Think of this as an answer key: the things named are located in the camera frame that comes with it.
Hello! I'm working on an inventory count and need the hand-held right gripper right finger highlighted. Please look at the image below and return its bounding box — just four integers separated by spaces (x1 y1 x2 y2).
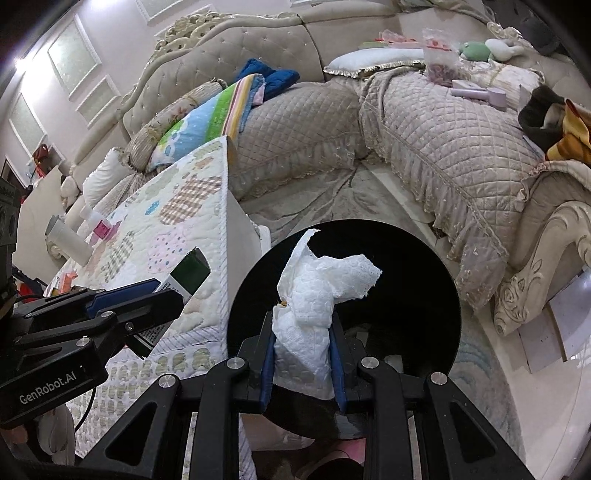
329 314 539 480

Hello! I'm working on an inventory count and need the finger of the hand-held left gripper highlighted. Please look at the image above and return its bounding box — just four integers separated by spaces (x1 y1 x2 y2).
14 288 185 365
11 278 160 333

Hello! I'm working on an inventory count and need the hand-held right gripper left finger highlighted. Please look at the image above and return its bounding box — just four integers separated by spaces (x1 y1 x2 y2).
78 310 278 480

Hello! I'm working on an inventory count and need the green biscuit packet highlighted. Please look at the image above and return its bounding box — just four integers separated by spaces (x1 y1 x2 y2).
127 248 212 360

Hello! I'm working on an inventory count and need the white paper towel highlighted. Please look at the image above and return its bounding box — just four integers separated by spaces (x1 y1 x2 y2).
271 229 384 401

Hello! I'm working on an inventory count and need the black round trash bin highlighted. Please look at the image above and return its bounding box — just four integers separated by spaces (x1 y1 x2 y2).
227 220 462 439

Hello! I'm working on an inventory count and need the pink label pill bottle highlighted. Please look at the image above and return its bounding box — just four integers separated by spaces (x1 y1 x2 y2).
78 204 122 241

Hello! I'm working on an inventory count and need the cream insulated bottle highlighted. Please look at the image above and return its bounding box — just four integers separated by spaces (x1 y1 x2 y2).
45 216 94 267

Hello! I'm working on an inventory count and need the pink slipper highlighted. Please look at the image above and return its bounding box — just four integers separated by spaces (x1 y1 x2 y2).
295 436 368 480

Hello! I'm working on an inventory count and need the printed quilted blanket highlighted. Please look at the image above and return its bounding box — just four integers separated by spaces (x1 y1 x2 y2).
44 136 257 480

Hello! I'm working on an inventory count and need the white plush toy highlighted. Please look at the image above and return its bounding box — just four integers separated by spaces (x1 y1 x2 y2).
60 175 78 208

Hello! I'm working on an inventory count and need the white pillow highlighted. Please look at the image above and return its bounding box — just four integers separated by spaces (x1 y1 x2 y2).
82 148 134 208

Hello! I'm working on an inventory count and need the beige cabinet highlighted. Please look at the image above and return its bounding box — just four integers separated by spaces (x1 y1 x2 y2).
21 166 70 222

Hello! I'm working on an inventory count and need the pale patterned rug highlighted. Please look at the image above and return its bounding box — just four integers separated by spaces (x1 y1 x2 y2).
238 164 527 480

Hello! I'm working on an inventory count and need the blue green striped blanket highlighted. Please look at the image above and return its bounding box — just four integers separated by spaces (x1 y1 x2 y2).
150 74 266 174

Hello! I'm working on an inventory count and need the beige floral bolster cushion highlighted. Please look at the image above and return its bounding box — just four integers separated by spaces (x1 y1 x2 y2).
127 78 229 174

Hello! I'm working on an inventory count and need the white paper sheet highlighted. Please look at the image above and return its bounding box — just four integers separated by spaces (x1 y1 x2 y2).
550 270 591 361
518 307 565 374

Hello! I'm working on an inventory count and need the beige tufted sofa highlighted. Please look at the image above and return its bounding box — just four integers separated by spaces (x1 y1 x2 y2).
60 0 591 337

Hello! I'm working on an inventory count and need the dark blue cloth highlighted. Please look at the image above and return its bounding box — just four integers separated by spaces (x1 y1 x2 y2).
235 58 301 100

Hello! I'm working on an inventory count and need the white silver-trimmed cushion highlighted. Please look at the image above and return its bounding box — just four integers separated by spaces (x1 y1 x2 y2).
323 47 428 79

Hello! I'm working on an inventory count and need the lilac handheld fan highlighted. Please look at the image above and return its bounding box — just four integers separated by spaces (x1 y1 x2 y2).
450 79 509 112

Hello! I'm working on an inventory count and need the clear plastic bag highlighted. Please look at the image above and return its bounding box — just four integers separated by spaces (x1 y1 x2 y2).
422 28 458 88

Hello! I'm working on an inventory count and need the black cloth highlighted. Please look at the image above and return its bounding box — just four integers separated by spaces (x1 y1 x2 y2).
517 85 566 148

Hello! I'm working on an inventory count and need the orange yellow cloth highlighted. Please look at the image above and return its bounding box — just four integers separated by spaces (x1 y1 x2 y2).
547 99 591 162

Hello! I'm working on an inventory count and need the green plush frog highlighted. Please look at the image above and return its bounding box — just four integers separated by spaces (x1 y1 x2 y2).
458 41 495 62

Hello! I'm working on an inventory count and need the white plush rabbit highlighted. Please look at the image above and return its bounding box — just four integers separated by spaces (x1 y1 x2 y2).
485 38 529 63

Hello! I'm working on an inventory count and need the dark grey cloth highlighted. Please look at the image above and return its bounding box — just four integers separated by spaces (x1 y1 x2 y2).
524 14 573 58

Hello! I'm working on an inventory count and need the black cable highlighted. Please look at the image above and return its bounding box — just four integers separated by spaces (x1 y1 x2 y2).
71 383 98 432

